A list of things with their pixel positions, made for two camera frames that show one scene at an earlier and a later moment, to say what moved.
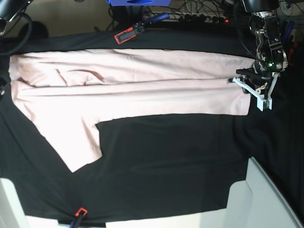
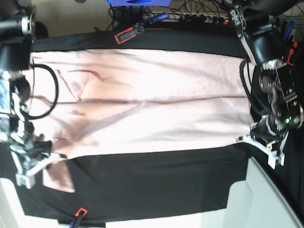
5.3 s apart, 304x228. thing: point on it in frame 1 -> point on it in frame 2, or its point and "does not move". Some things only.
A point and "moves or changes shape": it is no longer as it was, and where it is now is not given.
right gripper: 3,83 -> 33,151
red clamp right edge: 290,53 does not move
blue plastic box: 139,3 does not move
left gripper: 261,81 -> 266,135
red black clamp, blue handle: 138,28 does not move
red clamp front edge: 77,223 does not move
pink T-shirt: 66,94 moves or changes shape
